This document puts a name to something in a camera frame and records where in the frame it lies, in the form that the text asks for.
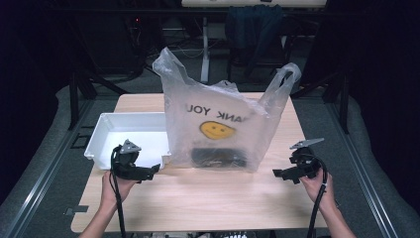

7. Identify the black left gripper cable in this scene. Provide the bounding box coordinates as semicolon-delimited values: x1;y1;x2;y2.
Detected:
109;144;128;238

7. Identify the black box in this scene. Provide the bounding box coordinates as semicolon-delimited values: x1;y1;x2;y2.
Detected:
190;147;249;169

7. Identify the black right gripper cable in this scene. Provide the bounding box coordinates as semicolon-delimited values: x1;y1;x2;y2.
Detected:
306;154;329;238

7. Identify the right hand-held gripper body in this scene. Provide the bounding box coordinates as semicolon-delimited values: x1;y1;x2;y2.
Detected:
288;137;326;181

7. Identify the white desk leg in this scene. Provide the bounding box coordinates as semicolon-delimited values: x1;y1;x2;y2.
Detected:
200;16;211;84

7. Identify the white plastic tray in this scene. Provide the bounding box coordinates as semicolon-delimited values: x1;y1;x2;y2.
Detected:
83;111;173;172

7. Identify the aluminium floor rail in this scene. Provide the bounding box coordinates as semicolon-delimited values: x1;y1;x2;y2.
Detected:
0;98;97;238
325;98;399;238

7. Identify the black tape strip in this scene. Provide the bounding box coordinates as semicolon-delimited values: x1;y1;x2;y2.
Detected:
63;204;90;217

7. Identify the clear smiley-face plastic bag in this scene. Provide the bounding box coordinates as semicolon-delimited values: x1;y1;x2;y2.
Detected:
152;46;302;174

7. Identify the person's right hand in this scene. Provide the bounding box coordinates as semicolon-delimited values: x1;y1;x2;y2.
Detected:
298;168;339;214

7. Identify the black metal stand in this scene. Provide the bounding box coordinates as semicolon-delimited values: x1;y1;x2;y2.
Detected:
66;70;131;132
290;70;351;135

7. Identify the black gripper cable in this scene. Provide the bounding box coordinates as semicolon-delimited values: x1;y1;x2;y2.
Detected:
306;154;329;238
109;144;128;238

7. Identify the person's left hand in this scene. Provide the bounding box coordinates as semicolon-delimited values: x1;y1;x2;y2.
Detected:
99;170;141;213

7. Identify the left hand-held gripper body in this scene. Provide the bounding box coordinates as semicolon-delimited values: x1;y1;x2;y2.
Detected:
112;138;144;181

